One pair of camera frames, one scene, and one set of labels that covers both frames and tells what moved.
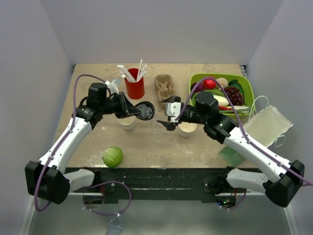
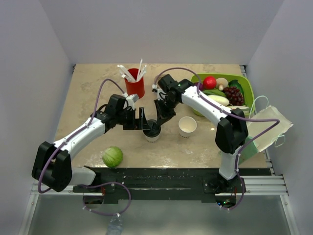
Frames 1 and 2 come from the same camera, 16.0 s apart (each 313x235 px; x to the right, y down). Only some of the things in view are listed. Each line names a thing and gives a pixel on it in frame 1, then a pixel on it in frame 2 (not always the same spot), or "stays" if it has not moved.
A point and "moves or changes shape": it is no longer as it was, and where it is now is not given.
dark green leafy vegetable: [235, 83] stays
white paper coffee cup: [128, 123] moves or changes shape
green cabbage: [112, 156] stays
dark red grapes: [234, 96] stays
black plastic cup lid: [147, 110] to [155, 129]
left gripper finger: [131, 111] to [144, 124]
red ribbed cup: [135, 89] stays
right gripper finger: [169, 126] to [160, 115]
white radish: [222, 101] stays
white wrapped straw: [126, 74] stays
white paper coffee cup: [186, 128] stays
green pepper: [215, 92] stays
